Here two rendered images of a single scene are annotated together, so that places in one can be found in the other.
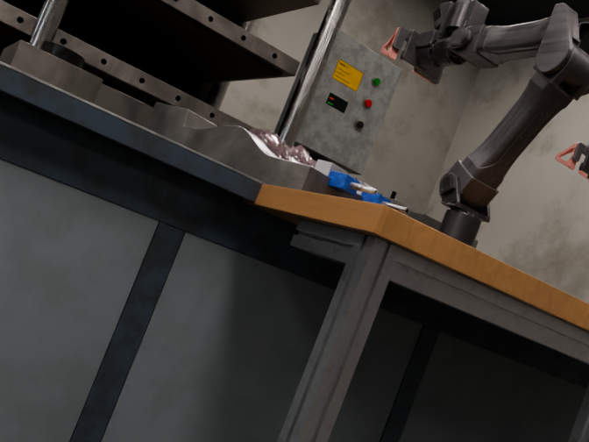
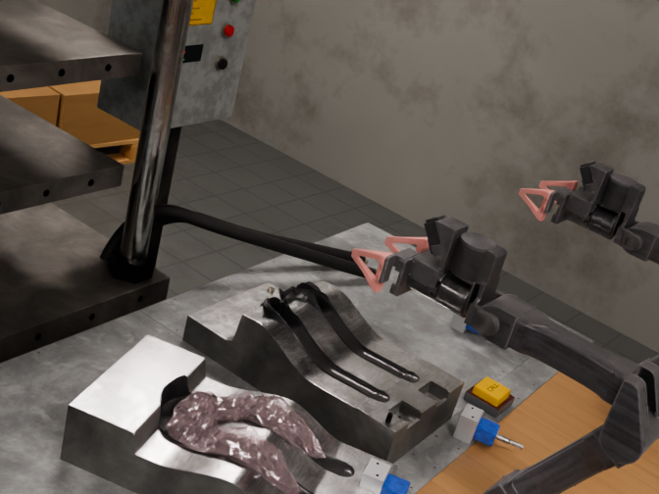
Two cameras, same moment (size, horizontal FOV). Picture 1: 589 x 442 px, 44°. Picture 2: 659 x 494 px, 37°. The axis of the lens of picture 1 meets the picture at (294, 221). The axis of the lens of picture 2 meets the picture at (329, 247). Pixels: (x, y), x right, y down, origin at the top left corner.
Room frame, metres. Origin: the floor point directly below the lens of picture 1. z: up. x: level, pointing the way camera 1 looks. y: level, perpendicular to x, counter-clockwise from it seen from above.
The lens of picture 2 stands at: (0.33, 0.71, 1.87)
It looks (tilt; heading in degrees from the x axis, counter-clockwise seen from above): 25 degrees down; 330
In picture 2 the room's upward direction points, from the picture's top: 15 degrees clockwise
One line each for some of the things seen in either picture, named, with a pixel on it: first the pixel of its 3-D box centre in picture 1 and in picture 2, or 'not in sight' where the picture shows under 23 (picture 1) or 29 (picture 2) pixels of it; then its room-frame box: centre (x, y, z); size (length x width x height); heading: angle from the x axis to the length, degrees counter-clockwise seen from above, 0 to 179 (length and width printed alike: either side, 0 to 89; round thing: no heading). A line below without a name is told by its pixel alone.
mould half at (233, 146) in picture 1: (261, 166); (237, 449); (1.49, 0.11, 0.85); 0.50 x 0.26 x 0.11; 48
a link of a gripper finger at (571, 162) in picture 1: (573, 159); (541, 199); (1.80, -0.60, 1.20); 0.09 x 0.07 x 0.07; 28
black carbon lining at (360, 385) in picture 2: not in sight; (332, 335); (1.73, -0.16, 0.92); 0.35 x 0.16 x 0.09; 30
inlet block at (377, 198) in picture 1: (379, 203); (399, 493); (1.35, -0.14, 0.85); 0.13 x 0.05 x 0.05; 48
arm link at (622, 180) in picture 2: not in sight; (627, 212); (1.67, -0.71, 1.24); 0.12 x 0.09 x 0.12; 28
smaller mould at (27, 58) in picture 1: (44, 80); not in sight; (1.32, 0.52, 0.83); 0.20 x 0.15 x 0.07; 30
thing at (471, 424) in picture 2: not in sight; (491, 433); (1.51, -0.43, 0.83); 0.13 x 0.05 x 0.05; 44
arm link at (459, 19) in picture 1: (468, 30); (483, 282); (1.38, -0.18, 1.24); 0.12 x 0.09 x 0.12; 28
